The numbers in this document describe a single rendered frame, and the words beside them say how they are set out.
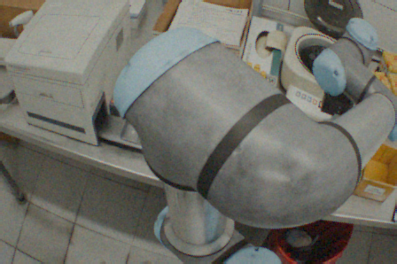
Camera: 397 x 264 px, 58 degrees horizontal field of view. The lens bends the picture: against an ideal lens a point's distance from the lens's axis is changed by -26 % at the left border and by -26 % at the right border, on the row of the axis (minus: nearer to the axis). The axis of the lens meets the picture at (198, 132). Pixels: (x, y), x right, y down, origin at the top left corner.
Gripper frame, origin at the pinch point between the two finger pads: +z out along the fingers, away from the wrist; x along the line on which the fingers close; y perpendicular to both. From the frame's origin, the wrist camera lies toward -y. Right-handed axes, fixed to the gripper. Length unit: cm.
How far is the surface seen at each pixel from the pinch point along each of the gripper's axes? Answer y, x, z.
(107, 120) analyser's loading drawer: 56, 5, 11
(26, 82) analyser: 78, 10, -7
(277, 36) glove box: 17.8, -32.6, 6.3
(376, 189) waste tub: -18.0, 10.2, 8.7
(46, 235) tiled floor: 103, 22, 103
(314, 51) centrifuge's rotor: 6.2, -28.7, 4.3
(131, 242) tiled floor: 59, 8, 103
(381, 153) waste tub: -20.2, -2.4, 9.7
